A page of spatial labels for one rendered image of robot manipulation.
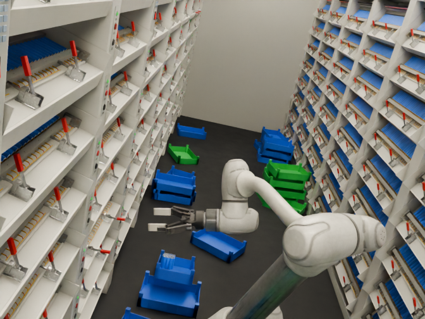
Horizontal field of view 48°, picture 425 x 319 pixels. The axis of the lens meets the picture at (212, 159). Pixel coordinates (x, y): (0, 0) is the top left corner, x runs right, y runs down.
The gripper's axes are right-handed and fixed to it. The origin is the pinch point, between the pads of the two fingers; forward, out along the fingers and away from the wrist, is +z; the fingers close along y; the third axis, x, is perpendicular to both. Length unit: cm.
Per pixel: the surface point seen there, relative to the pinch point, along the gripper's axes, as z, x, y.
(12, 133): 5, 64, -96
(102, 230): 22.3, -7.6, 4.2
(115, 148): 13.9, 28.9, 1.8
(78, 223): 16.5, 18.6, -39.7
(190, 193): -1, -55, 149
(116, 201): 22.7, -6.7, 30.0
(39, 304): 18, 11, -69
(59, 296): 24.2, -6.5, -42.3
